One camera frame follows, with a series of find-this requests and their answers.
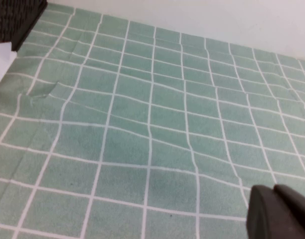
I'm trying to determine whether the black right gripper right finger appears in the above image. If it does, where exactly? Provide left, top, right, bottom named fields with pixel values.
left=273, top=183, right=305, bottom=239

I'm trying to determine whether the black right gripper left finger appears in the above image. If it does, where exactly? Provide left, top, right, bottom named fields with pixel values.
left=246, top=184, right=305, bottom=239

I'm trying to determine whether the black plastic book holder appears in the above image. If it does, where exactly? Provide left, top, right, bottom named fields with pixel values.
left=0, top=0, right=47, bottom=52

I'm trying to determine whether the green checkered tablecloth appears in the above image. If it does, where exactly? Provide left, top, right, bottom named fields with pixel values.
left=0, top=3, right=305, bottom=239

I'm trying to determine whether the white AgileX robotics brochure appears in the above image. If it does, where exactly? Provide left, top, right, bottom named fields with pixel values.
left=0, top=34, right=18, bottom=94

